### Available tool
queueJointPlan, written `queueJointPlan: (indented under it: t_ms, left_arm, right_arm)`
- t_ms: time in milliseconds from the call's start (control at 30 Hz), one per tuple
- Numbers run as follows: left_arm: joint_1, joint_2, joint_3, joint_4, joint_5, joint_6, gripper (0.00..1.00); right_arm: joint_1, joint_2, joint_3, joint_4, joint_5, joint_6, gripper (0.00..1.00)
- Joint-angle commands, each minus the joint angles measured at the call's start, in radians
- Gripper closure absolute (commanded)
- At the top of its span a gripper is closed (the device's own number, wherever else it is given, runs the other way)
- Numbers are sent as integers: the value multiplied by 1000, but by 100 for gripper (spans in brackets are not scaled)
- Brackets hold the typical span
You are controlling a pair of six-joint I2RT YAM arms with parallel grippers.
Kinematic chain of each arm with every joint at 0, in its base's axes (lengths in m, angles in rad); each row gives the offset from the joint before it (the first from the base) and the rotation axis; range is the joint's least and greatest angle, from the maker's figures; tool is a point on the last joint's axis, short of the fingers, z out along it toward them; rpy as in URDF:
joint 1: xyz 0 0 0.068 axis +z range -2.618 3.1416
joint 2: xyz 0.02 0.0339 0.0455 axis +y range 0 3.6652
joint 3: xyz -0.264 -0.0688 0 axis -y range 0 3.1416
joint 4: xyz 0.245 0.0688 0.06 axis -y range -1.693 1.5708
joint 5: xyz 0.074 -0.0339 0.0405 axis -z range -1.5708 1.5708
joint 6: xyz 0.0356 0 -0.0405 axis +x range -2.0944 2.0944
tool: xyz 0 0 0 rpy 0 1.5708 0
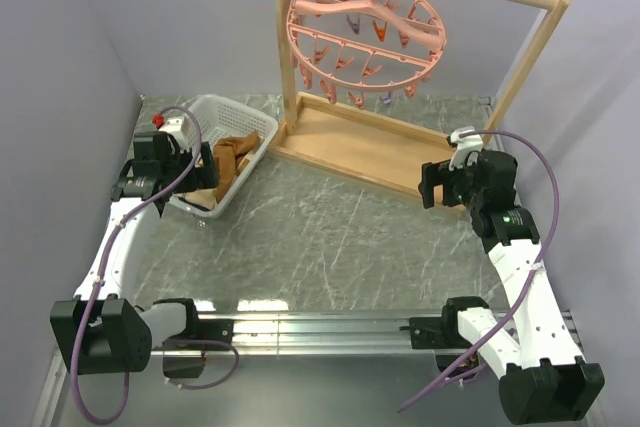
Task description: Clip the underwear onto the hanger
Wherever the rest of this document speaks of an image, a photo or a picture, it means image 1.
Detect white plastic laundry basket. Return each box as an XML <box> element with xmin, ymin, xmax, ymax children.
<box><xmin>170</xmin><ymin>95</ymin><xmax>278</xmax><ymax>219</ymax></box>

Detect wooden hanging rack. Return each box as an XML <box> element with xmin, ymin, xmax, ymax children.
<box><xmin>269</xmin><ymin>0</ymin><xmax>572</xmax><ymax>198</ymax></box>

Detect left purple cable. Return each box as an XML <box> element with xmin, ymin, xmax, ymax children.
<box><xmin>68</xmin><ymin>105</ymin><xmax>240</xmax><ymax>424</ymax></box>

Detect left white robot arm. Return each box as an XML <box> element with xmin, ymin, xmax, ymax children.
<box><xmin>50</xmin><ymin>130</ymin><xmax>218</xmax><ymax>376</ymax></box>

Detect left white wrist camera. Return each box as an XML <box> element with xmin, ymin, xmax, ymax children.
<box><xmin>152</xmin><ymin>114</ymin><xmax>195</xmax><ymax>150</ymax></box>

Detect pink round clip hanger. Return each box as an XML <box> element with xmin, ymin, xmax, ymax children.
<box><xmin>286</xmin><ymin>0</ymin><xmax>447</xmax><ymax>109</ymax></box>

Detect purple cable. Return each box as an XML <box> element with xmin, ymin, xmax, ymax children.
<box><xmin>68</xmin><ymin>105</ymin><xmax>240</xmax><ymax>424</ymax></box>
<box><xmin>397</xmin><ymin>129</ymin><xmax>560</xmax><ymax>413</ymax></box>

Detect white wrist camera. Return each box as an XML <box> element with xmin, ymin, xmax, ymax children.
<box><xmin>447</xmin><ymin>126</ymin><xmax>484</xmax><ymax>171</ymax></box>
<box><xmin>152</xmin><ymin>114</ymin><xmax>195</xmax><ymax>150</ymax></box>

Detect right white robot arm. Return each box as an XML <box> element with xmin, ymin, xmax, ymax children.
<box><xmin>418</xmin><ymin>149</ymin><xmax>605</xmax><ymax>425</ymax></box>

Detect brown boxer underwear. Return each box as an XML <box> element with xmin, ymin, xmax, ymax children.
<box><xmin>212</xmin><ymin>131</ymin><xmax>261</xmax><ymax>203</ymax></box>

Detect aluminium mounting rail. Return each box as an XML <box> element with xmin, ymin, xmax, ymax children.
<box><xmin>29</xmin><ymin>309</ymin><xmax>609</xmax><ymax>427</ymax></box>

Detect beige folded underwear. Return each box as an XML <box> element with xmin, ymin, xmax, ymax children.
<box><xmin>178</xmin><ymin>188</ymin><xmax>218</xmax><ymax>211</ymax></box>

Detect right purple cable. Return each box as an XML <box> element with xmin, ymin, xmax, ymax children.
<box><xmin>397</xmin><ymin>129</ymin><xmax>560</xmax><ymax>413</ymax></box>

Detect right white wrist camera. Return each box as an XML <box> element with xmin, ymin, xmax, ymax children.
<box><xmin>447</xmin><ymin>126</ymin><xmax>484</xmax><ymax>171</ymax></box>

